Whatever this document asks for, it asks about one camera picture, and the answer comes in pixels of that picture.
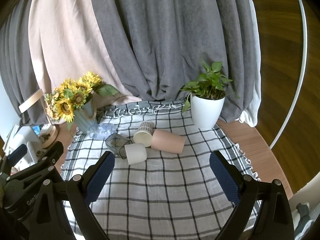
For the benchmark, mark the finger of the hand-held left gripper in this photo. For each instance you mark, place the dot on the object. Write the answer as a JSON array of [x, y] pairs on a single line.
[[17, 152], [50, 155]]

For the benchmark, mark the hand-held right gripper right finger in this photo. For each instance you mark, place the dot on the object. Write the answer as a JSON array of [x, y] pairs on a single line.
[[226, 180]]

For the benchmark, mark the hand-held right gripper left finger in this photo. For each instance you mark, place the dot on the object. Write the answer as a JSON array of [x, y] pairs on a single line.
[[98, 180]]

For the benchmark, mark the transparent grey cup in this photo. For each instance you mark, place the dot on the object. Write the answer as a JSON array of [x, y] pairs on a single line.
[[117, 143]]

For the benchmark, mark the white cup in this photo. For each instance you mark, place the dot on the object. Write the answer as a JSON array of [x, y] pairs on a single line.
[[136, 153]]

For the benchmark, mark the striped paper cup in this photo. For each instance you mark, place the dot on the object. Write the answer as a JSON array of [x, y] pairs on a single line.
[[143, 136]]

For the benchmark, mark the pink cup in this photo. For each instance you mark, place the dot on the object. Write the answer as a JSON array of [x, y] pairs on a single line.
[[167, 141]]

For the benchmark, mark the white appliance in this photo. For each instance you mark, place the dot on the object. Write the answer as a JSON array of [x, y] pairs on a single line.
[[26, 137]]

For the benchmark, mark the round wooden box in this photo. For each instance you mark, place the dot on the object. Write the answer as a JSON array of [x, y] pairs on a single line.
[[48, 137]]

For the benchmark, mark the clear plastic bottle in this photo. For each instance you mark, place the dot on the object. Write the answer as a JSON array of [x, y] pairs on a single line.
[[102, 130]]

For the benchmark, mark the grey-blue ribbed vase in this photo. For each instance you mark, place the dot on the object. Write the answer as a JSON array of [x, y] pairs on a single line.
[[86, 118]]

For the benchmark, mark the checked grey white tablecloth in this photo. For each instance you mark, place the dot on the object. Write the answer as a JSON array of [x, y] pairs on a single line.
[[155, 187]]

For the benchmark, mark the sunflower bouquet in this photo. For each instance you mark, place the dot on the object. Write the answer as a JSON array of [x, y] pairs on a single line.
[[72, 96]]

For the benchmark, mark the white ribbed plant pot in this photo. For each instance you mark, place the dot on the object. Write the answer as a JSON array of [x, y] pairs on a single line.
[[206, 111]]

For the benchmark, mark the white sheer curtain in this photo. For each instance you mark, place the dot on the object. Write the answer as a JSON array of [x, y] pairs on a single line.
[[252, 105]]

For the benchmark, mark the small grey cloth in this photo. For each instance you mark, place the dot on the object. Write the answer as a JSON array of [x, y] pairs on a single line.
[[303, 210]]

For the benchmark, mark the narrow grey curtain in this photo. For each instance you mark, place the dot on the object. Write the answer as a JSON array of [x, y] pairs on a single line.
[[17, 67]]

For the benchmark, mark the green leafy plant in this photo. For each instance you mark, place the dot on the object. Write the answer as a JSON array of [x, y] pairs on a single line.
[[211, 80]]

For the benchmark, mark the pink curtain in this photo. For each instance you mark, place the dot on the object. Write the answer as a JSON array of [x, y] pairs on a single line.
[[67, 50]]

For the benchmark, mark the white hoop tube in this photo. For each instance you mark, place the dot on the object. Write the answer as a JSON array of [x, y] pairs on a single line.
[[301, 62]]

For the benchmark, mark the wide grey curtain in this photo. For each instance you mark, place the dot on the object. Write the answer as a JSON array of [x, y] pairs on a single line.
[[170, 42]]

